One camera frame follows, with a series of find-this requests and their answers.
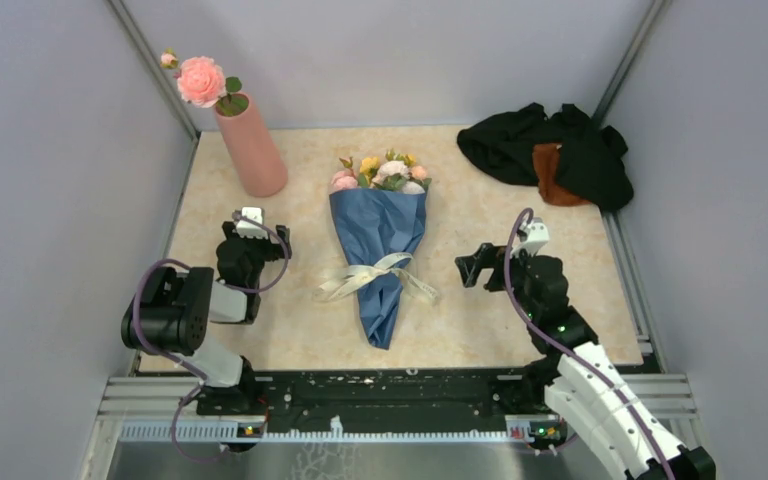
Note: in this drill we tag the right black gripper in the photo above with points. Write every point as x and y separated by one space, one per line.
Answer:
487 256

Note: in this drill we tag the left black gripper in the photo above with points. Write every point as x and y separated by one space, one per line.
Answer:
276 250

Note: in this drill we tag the blue wrapping paper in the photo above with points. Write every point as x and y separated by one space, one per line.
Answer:
371 224

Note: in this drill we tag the cream ribbon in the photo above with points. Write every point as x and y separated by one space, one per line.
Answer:
338 284

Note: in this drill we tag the mixed flower bouquet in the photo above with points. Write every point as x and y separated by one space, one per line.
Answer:
395 172

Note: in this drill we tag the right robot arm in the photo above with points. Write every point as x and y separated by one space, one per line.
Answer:
575 379

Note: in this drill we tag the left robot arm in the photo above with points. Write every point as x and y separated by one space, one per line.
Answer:
170 315

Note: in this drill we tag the pink ceramic vase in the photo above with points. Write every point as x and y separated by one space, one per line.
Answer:
254 155

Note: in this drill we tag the pink rose in vase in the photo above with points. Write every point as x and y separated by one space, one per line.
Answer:
201 82

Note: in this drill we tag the brown cloth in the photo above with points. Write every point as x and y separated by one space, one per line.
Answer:
546 159

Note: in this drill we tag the black cloth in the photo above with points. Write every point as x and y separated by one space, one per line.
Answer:
591 164

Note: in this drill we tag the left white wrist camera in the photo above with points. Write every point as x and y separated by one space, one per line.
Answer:
248 223

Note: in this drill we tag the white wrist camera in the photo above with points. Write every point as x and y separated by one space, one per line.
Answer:
532 236
248 223

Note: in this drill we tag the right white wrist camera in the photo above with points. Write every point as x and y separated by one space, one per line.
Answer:
532 236

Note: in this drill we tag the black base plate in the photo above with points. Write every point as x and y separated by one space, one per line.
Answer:
391 401

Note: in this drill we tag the aluminium frame rail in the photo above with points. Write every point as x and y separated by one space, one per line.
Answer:
145 410

